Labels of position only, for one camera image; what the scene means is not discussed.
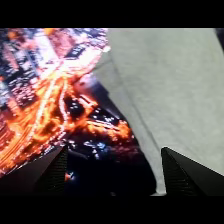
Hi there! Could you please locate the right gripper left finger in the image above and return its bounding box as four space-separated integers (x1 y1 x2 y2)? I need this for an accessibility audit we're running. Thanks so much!
0 145 69 197

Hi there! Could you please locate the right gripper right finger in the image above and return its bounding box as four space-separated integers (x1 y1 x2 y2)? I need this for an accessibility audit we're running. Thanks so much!
160 146 224 197

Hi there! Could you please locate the grey shirt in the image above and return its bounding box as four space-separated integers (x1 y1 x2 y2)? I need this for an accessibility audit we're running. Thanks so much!
91 28 224 196

